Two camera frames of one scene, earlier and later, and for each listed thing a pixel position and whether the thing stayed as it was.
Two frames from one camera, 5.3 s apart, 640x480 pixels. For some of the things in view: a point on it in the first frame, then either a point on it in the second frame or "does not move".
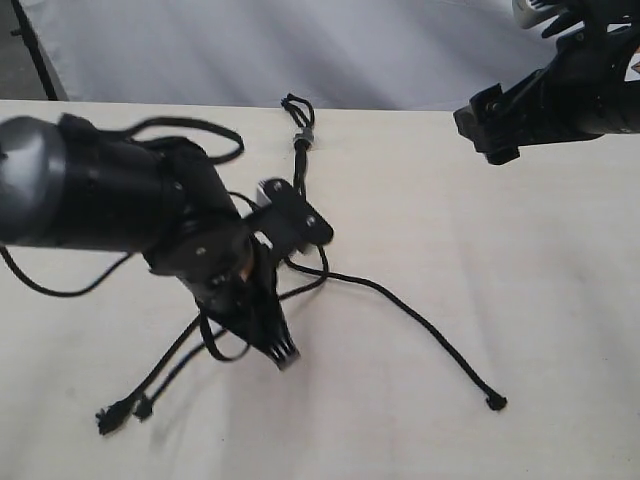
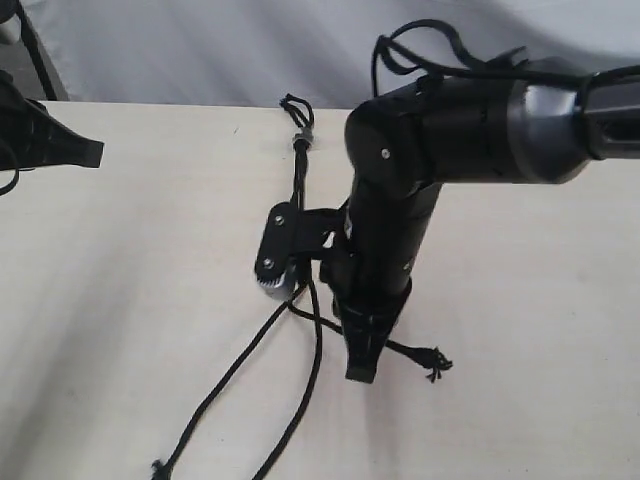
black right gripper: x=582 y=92 -> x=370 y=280
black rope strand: x=300 y=116 -> x=301 y=119
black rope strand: x=303 y=116 -> x=301 y=123
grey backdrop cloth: x=384 y=55 does not move
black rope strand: x=302 y=123 -> x=434 y=361
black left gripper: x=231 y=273 -> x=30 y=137
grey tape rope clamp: x=307 y=134 does not move
